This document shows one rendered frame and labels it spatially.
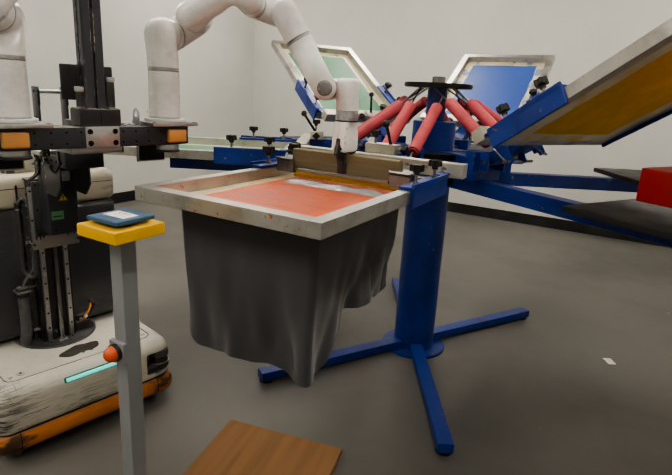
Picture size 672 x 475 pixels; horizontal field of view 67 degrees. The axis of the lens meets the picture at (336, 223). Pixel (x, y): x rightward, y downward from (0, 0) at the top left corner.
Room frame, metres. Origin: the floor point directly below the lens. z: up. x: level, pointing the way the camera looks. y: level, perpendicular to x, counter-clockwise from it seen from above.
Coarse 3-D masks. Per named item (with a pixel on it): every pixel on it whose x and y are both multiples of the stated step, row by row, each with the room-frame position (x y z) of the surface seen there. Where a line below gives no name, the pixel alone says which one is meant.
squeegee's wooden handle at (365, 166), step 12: (300, 156) 1.76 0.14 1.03; (312, 156) 1.73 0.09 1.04; (324, 156) 1.71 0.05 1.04; (348, 156) 1.66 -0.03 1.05; (360, 156) 1.64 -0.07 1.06; (312, 168) 1.73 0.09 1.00; (324, 168) 1.71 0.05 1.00; (336, 168) 1.68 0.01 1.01; (348, 168) 1.66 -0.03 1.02; (360, 168) 1.64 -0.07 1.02; (372, 168) 1.62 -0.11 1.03; (384, 168) 1.60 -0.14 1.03; (396, 168) 1.57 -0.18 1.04
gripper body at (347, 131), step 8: (336, 120) 1.67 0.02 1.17; (336, 128) 1.65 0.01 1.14; (344, 128) 1.64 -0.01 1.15; (352, 128) 1.67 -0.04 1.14; (336, 136) 1.64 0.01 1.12; (344, 136) 1.64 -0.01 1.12; (352, 136) 1.67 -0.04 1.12; (344, 144) 1.64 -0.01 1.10; (352, 144) 1.68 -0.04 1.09; (344, 152) 1.64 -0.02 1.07
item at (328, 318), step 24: (384, 216) 1.46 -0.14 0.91; (336, 240) 1.22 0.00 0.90; (360, 240) 1.34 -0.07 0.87; (384, 240) 1.47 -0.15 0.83; (336, 264) 1.23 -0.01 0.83; (360, 264) 1.36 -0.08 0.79; (384, 264) 1.54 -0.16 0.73; (336, 288) 1.24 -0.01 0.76; (360, 288) 1.38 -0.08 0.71; (336, 312) 1.25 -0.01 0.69; (336, 336) 1.26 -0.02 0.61; (312, 360) 1.16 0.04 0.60
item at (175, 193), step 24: (264, 168) 1.73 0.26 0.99; (144, 192) 1.29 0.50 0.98; (168, 192) 1.25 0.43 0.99; (408, 192) 1.43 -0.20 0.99; (216, 216) 1.17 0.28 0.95; (240, 216) 1.13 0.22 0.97; (264, 216) 1.10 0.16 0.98; (288, 216) 1.07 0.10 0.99; (312, 216) 1.08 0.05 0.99; (336, 216) 1.09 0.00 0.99; (360, 216) 1.18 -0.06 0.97
